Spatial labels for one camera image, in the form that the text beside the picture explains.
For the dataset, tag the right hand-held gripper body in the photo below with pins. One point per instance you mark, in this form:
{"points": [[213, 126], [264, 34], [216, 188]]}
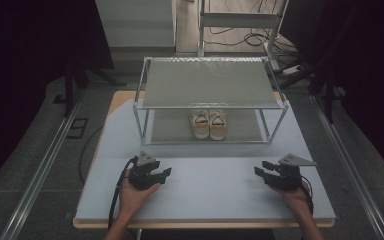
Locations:
{"points": [[286, 178]]}

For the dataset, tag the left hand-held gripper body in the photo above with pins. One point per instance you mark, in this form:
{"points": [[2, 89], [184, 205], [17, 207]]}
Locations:
{"points": [[143, 178]]}

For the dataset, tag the small white yellow-heeled shoe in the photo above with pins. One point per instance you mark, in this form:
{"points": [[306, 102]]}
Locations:
{"points": [[218, 126], [200, 125]]}

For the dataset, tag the metal two-tier shoe rack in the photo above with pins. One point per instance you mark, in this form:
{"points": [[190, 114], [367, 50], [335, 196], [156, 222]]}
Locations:
{"points": [[210, 85]]}

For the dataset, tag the person's right hand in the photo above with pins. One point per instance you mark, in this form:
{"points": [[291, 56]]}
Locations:
{"points": [[296, 200]]}

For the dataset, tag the person's left hand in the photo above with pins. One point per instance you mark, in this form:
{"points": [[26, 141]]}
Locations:
{"points": [[130, 200]]}

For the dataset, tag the pale blue table sheet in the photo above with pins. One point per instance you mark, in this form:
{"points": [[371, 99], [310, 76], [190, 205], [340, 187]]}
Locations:
{"points": [[206, 196]]}

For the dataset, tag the black stand legs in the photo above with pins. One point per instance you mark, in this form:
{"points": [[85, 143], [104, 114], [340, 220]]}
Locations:
{"points": [[69, 90], [328, 100]]}

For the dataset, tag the white power strip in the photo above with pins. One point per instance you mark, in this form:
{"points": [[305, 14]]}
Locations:
{"points": [[292, 70]]}

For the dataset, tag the dark curtain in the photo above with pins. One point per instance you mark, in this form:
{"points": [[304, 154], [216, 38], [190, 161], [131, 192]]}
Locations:
{"points": [[373, 66], [20, 66]]}

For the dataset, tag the white cabinet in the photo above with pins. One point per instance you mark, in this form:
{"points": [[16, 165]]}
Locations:
{"points": [[135, 23]]}

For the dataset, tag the metal floor rail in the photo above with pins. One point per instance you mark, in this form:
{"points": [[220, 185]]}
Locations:
{"points": [[40, 173], [350, 170]]}

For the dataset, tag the black floor socket frame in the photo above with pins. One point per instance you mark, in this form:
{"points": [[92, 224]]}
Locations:
{"points": [[77, 128]]}

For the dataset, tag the white metal frame stand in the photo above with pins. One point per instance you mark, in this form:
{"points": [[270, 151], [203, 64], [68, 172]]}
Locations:
{"points": [[238, 20]]}

